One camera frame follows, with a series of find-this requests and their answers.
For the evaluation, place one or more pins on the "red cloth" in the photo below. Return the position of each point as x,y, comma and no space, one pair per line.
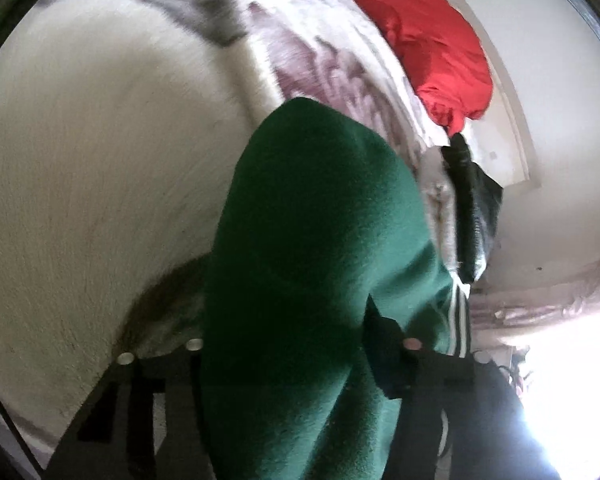
430,45

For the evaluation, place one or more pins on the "black garment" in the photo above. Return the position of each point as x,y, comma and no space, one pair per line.
472,205

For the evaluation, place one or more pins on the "floral plush blanket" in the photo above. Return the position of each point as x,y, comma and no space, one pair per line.
90,160

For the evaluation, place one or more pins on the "green and cream varsity jacket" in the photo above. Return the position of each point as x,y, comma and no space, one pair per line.
305,240

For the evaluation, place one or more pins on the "pink curtain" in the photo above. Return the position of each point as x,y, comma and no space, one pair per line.
545,295

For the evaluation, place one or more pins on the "cream headboard panel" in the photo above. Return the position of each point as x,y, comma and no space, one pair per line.
500,120

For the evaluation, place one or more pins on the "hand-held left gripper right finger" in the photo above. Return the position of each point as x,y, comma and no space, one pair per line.
386,352

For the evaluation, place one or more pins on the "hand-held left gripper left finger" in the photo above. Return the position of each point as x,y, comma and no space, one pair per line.
177,377

